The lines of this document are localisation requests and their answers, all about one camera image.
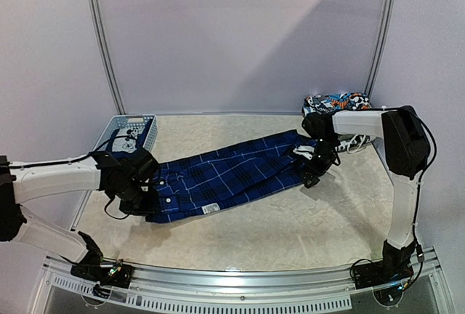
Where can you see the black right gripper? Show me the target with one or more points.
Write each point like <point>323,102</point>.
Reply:
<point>316,170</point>

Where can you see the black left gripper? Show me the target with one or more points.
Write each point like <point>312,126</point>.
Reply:
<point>147,210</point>

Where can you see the blue plaid flannel shirt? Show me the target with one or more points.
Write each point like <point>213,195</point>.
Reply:
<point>227,177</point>

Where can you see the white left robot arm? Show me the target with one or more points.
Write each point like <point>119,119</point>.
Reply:
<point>126,178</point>

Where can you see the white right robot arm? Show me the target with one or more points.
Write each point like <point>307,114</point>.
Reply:
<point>406,152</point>

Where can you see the black white printed folded garment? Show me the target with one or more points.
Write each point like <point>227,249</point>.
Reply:
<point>352,143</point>

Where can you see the colourful patterned folded shorts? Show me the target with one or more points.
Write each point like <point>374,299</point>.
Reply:
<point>335,102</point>

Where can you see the navy cartoon print t-shirt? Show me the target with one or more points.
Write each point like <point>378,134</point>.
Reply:
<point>125,141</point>

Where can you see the light blue perforated plastic basket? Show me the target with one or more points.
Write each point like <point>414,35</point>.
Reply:
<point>148,121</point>

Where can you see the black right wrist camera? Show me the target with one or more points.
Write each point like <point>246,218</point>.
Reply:
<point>319,126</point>

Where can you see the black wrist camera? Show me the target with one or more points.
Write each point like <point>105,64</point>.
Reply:
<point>145,165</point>
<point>319,126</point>

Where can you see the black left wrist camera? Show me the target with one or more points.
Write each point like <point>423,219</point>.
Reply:
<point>145,165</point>

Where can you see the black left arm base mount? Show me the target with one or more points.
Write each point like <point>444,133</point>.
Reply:
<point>94,268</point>

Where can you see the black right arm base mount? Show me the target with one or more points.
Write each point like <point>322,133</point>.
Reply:
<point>395,265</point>

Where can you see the aluminium front frame rail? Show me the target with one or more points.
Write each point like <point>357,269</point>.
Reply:
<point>168,290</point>

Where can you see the right aluminium corner post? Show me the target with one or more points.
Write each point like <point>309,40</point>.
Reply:
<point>386,14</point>

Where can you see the aluminium corner post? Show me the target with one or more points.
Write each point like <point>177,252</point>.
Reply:
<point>386,14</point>
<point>102,45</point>

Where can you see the left aluminium corner post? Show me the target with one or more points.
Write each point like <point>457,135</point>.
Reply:
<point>102,45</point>

